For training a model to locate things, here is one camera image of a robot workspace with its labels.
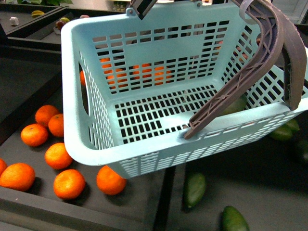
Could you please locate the green avocado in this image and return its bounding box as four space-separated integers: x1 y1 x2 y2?
268 125 293 141
183 172 207 208
221 205 250 231
220 95 247 116

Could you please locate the orange tangerine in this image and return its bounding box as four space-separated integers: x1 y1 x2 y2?
35 105 60 127
53 169 86 200
20 123 49 147
48 114 64 138
44 142 73 170
96 166 127 195
0 163 35 192

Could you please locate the light blue plastic basket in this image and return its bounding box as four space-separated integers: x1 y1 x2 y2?
61 0 308 179

